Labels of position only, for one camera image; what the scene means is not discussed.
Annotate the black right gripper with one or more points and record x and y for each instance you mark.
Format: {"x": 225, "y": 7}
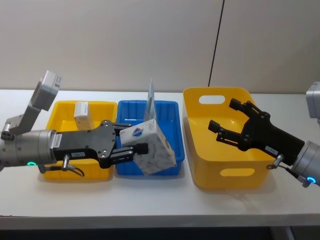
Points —
{"x": 265, "y": 135}

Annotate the white marbled tissue box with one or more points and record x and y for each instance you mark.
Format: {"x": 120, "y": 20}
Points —
{"x": 155, "y": 150}

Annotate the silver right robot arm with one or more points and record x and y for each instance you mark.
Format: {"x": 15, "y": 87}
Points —
{"x": 310, "y": 160}

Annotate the blue plastic bin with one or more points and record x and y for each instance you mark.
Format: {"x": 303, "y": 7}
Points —
{"x": 171, "y": 125}

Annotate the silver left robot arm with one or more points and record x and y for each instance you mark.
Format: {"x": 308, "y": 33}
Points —
{"x": 32, "y": 147}

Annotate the small white carton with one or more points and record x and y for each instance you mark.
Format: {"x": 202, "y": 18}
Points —
{"x": 82, "y": 115}

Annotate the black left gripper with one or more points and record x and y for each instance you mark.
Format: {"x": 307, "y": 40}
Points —
{"x": 82, "y": 145}

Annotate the thin pale blue pack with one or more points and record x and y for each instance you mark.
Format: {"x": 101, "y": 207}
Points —
{"x": 151, "y": 105}

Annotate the shallow yellow plastic bin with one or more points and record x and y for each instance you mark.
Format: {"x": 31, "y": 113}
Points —
{"x": 62, "y": 112}

